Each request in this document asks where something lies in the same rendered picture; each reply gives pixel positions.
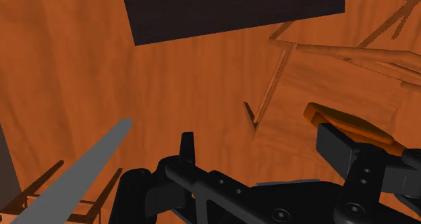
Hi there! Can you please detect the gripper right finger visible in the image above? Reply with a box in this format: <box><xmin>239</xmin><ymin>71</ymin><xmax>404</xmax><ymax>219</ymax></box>
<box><xmin>315</xmin><ymin>122</ymin><xmax>421</xmax><ymax>224</ymax></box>

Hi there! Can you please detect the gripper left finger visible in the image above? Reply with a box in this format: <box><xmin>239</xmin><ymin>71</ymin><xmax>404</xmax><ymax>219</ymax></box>
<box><xmin>109</xmin><ymin>131</ymin><xmax>291</xmax><ymax>224</ymax></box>

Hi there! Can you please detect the orange flat object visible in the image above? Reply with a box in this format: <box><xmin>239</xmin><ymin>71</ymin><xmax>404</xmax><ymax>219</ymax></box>
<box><xmin>302</xmin><ymin>101</ymin><xmax>410</xmax><ymax>157</ymax></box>

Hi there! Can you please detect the grey long bar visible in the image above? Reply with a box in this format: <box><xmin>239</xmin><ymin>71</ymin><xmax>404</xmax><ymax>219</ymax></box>
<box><xmin>9</xmin><ymin>117</ymin><xmax>134</xmax><ymax>224</ymax></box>

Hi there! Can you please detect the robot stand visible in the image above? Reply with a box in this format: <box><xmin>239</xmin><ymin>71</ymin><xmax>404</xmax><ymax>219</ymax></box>
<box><xmin>120</xmin><ymin>0</ymin><xmax>347</xmax><ymax>47</ymax></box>

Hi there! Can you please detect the brown wooden frame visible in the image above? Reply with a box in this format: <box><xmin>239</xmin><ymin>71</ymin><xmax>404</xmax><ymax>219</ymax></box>
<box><xmin>0</xmin><ymin>159</ymin><xmax>123</xmax><ymax>224</ymax></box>

